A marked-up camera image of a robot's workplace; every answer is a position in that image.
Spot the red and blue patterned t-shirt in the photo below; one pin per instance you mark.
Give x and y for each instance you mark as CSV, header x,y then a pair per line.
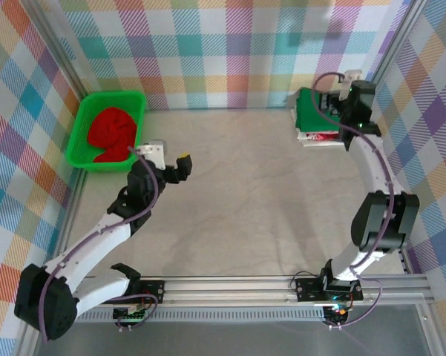
x,y
319,136

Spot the aluminium frame post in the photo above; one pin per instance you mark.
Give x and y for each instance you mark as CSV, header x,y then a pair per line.
x,y
59,48
393,48

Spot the aluminium mounting rail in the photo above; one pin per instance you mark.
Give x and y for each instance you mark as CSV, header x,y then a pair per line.
x,y
226,293

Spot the green plastic basket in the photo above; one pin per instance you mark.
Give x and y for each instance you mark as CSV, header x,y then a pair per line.
x,y
81,122

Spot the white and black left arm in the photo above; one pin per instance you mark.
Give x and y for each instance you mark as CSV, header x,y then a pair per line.
x,y
96,237

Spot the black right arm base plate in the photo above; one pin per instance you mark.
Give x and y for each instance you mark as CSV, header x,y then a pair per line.
x,y
308,289

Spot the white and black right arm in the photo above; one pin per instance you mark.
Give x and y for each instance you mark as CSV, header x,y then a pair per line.
x,y
374,167

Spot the grey metal panel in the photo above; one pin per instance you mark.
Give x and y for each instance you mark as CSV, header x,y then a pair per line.
x,y
226,341

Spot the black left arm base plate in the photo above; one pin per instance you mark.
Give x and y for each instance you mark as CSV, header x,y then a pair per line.
x,y
152,287

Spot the green t-shirt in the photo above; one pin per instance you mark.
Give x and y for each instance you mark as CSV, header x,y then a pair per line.
x,y
308,111

